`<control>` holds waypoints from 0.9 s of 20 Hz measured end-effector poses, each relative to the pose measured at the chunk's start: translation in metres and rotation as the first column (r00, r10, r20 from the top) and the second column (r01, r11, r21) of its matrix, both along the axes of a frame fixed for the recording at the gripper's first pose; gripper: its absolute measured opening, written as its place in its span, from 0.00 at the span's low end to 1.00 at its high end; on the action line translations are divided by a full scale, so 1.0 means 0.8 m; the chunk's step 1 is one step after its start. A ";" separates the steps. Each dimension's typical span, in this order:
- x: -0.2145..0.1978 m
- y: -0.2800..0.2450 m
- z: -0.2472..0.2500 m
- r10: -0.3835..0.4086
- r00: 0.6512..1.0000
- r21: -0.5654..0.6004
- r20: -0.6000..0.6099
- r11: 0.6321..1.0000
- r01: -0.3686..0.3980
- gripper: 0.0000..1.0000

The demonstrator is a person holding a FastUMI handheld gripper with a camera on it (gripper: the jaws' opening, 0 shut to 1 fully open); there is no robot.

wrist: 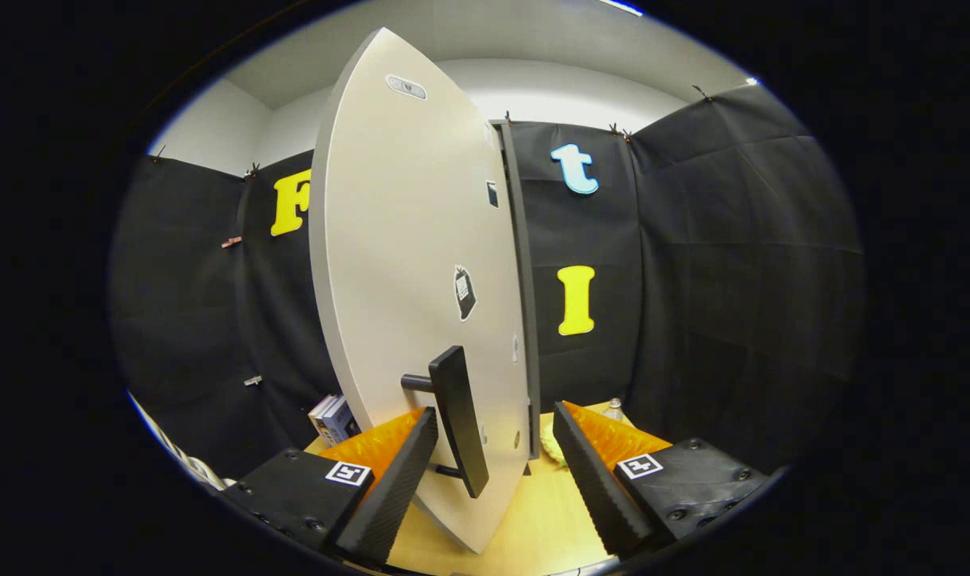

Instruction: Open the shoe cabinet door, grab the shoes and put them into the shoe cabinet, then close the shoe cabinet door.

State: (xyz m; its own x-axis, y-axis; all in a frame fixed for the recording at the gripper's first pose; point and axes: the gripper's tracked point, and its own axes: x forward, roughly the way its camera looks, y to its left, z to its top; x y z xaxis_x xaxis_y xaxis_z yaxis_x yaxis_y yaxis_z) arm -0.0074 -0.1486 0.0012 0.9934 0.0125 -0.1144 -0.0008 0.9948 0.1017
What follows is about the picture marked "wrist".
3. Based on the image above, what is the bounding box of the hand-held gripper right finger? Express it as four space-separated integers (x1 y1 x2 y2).
552 400 773 558

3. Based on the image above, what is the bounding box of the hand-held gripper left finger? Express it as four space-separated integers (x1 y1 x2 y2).
221 406 440 567

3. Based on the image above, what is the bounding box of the white book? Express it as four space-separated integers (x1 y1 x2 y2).
309 394 343 447

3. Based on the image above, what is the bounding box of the white ribbed strip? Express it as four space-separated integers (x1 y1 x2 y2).
127 390 231 490

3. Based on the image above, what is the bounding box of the black backdrop cloth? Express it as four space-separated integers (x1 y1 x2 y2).
109 84 865 482

